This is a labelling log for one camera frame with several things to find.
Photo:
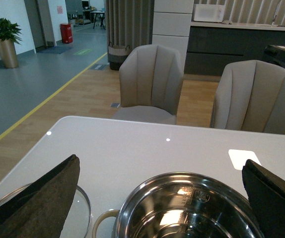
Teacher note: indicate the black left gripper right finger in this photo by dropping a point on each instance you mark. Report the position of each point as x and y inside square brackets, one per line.
[266, 195]

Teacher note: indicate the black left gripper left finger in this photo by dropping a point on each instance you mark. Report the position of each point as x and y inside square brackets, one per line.
[40, 210]

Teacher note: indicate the glass pot lid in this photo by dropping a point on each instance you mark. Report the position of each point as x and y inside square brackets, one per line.
[79, 217]

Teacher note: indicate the steel electric cooking pot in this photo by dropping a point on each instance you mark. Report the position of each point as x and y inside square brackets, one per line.
[183, 205]

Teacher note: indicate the beige chair right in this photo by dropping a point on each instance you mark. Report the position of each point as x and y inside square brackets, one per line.
[250, 97]

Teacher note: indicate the beige chair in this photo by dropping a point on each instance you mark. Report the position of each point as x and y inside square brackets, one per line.
[250, 97]
[151, 80]

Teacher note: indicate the dark kitchen counter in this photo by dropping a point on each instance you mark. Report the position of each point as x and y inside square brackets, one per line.
[212, 46]

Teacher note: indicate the woven basket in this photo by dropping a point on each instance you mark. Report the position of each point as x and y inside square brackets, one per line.
[117, 54]

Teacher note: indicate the beige chair left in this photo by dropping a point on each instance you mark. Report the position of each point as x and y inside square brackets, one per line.
[151, 80]

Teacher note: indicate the potted green plant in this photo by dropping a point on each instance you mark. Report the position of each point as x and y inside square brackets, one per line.
[9, 35]

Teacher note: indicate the red cabinet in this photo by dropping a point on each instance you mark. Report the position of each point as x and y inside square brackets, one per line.
[66, 33]

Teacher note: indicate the white microwave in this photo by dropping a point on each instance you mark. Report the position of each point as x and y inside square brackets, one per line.
[208, 13]

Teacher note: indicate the distant black desk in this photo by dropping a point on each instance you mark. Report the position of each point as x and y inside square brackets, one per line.
[98, 19]

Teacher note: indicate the grey curtain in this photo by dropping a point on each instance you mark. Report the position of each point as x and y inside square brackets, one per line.
[129, 22]

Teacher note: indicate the white pillar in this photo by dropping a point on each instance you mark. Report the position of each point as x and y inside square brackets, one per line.
[171, 24]

